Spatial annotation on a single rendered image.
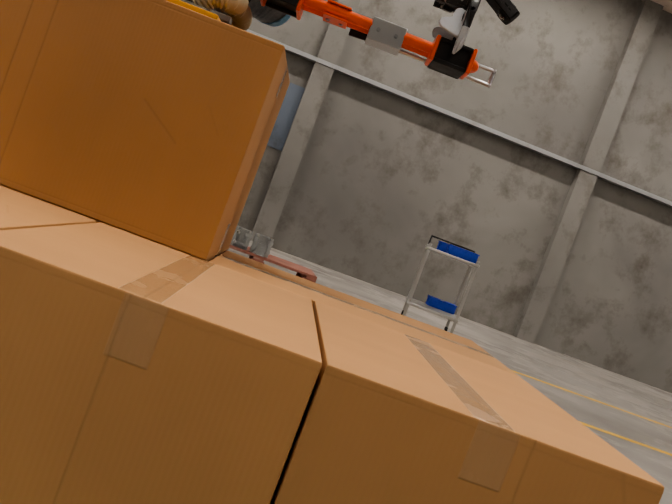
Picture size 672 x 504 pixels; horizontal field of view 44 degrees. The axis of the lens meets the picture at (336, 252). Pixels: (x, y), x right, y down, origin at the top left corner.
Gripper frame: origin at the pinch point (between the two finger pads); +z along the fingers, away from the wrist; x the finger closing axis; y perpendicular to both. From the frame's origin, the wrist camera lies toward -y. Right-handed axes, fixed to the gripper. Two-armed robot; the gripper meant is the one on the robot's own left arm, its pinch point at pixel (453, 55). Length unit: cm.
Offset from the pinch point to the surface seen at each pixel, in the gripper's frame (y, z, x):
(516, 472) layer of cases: -14, 58, 79
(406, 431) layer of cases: -2, 58, 79
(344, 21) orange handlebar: 22.6, 2.2, 3.4
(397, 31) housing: 12.3, 0.4, 3.5
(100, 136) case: 55, 40, 20
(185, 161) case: 39, 39, 20
